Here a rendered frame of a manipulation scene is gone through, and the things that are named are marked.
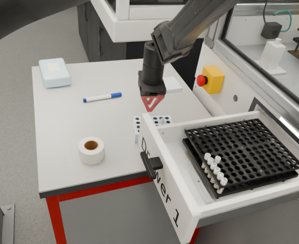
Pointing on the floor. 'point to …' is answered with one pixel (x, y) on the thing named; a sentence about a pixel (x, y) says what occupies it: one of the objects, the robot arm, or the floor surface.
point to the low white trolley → (132, 182)
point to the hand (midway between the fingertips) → (149, 106)
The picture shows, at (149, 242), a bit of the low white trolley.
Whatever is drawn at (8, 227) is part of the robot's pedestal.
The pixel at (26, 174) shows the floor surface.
